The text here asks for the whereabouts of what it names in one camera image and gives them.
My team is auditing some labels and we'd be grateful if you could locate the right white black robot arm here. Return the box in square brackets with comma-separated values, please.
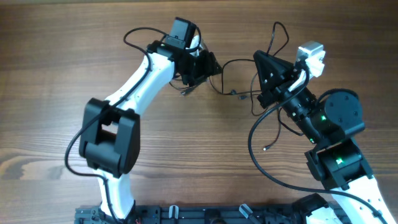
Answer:
[253, 46, 394, 223]

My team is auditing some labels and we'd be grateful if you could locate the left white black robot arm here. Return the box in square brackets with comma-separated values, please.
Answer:
[77, 17, 221, 223]

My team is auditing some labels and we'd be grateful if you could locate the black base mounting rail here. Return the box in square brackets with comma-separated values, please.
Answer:
[74, 204, 305, 224]

